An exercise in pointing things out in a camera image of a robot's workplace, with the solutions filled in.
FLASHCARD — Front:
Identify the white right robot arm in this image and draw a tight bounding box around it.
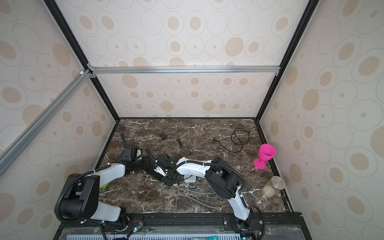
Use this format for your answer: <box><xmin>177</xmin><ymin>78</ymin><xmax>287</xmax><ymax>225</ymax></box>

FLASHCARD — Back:
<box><xmin>141</xmin><ymin>150</ymin><xmax>255</xmax><ymax>231</ymax></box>

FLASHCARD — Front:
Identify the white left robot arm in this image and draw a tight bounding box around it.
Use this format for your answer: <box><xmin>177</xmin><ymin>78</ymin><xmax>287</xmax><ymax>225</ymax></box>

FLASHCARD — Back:
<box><xmin>54</xmin><ymin>135</ymin><xmax>153</xmax><ymax>228</ymax></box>

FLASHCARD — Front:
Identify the far black power adapter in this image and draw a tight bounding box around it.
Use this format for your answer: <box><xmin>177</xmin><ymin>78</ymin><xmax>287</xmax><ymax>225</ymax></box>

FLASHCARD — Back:
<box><xmin>160</xmin><ymin>133</ymin><xmax>168</xmax><ymax>140</ymax></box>

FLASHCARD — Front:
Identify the green snack packet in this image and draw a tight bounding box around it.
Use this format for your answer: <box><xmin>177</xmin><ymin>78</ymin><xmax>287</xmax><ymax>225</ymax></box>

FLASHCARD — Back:
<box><xmin>101</xmin><ymin>183</ymin><xmax>109</xmax><ymax>190</ymax></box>

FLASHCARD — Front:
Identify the silver horizontal aluminium bar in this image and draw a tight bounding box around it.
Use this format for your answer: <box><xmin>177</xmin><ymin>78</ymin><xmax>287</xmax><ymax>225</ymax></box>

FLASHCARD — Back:
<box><xmin>91</xmin><ymin>66</ymin><xmax>280</xmax><ymax>74</ymax></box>

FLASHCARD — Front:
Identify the pink plastic goblet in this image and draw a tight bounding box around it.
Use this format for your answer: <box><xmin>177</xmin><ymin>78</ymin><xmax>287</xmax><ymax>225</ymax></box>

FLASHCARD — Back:
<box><xmin>254</xmin><ymin>144</ymin><xmax>276</xmax><ymax>169</ymax></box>

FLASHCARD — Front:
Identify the silver diagonal aluminium bar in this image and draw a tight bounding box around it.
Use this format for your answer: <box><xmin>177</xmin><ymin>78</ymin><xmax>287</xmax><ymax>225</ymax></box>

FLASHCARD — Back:
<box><xmin>1</xmin><ymin>70</ymin><xmax>91</xmax><ymax>175</ymax></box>

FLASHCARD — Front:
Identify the black bundled adapter cable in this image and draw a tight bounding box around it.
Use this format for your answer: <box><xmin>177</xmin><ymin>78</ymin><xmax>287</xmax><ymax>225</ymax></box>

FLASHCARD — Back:
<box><xmin>166</xmin><ymin>133</ymin><xmax>193</xmax><ymax>158</ymax></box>

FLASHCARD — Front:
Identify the grey cable on table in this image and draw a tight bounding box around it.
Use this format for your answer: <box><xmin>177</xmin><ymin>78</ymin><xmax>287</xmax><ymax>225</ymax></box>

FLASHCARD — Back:
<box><xmin>178</xmin><ymin>185</ymin><xmax>256</xmax><ymax>210</ymax></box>

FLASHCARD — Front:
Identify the black coiled cable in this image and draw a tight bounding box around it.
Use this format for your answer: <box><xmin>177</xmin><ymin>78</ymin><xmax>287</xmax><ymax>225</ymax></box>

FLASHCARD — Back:
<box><xmin>211</xmin><ymin>128</ymin><xmax>251</xmax><ymax>154</ymax></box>

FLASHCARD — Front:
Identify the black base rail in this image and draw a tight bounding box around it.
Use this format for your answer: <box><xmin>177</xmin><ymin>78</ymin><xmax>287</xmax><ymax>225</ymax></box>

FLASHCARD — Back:
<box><xmin>119</xmin><ymin>211</ymin><xmax>304</xmax><ymax>232</ymax></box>

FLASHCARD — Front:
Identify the black vertical frame post left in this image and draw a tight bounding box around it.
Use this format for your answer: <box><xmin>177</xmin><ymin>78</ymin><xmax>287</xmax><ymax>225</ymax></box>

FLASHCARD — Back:
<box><xmin>44</xmin><ymin>0</ymin><xmax>120</xmax><ymax>122</ymax></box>

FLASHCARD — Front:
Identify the black vertical frame post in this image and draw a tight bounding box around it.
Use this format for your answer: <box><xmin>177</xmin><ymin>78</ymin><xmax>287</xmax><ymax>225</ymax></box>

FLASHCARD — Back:
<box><xmin>44</xmin><ymin>0</ymin><xmax>120</xmax><ymax>122</ymax></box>
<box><xmin>256</xmin><ymin>0</ymin><xmax>319</xmax><ymax>123</ymax></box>

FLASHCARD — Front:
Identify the black vertical frame post right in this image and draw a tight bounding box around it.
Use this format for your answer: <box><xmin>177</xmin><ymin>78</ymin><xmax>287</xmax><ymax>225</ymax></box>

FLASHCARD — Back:
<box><xmin>256</xmin><ymin>0</ymin><xmax>319</xmax><ymax>123</ymax></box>

